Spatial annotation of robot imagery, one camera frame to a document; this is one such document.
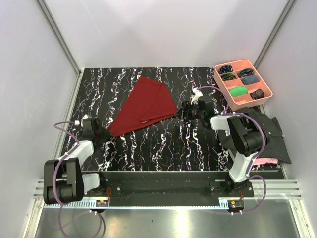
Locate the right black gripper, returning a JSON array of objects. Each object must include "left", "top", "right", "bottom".
[{"left": 174, "top": 100, "right": 204, "bottom": 120}]

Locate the red cloth napkin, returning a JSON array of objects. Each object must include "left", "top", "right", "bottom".
[{"left": 108, "top": 77, "right": 177, "bottom": 137}]

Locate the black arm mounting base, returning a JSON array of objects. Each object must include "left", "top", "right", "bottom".
[{"left": 96, "top": 171, "right": 254, "bottom": 198}]

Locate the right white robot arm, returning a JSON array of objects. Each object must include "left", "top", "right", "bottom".
[{"left": 179, "top": 96, "right": 267, "bottom": 197}]

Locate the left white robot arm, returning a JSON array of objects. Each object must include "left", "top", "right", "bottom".
[{"left": 43, "top": 118, "right": 111, "bottom": 205}]

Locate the black marble pattern mat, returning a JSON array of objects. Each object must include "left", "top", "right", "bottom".
[{"left": 70, "top": 67, "right": 232, "bottom": 171}]

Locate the black green rolled sock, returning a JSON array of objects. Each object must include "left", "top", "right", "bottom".
[{"left": 221, "top": 72, "right": 236, "bottom": 82}]

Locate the black blue rolled sock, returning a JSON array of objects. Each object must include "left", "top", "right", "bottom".
[{"left": 218, "top": 65, "right": 233, "bottom": 74}]

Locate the pink divided organizer tray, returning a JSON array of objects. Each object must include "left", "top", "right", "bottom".
[{"left": 214, "top": 59, "right": 273, "bottom": 111}]

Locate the navy patterned rolled sock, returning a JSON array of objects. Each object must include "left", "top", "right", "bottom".
[{"left": 237, "top": 68, "right": 254, "bottom": 78}]

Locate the dark patterned rolled sock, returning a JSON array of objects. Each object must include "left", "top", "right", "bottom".
[{"left": 250, "top": 89, "right": 265, "bottom": 100}]

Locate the pink folded garment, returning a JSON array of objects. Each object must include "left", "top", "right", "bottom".
[{"left": 253, "top": 158, "right": 278, "bottom": 166}]

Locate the dark striped folded shirt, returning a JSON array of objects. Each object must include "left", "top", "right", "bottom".
[{"left": 218, "top": 107, "right": 292, "bottom": 164}]

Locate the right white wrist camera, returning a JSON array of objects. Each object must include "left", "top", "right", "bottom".
[{"left": 190, "top": 88, "right": 203, "bottom": 105}]

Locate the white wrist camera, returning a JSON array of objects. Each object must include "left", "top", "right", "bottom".
[
  {"left": 74, "top": 115, "right": 90, "bottom": 127},
  {"left": 190, "top": 88, "right": 203, "bottom": 105}
]

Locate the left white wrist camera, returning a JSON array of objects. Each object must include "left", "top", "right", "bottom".
[{"left": 74, "top": 115, "right": 90, "bottom": 127}]

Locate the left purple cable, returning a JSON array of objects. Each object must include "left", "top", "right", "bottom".
[{"left": 53, "top": 120, "right": 106, "bottom": 238}]

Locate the purple cable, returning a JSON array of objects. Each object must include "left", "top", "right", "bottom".
[
  {"left": 53, "top": 120, "right": 106, "bottom": 238},
  {"left": 193, "top": 85, "right": 267, "bottom": 215}
]

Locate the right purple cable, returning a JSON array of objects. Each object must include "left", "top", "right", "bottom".
[{"left": 193, "top": 85, "right": 267, "bottom": 215}]

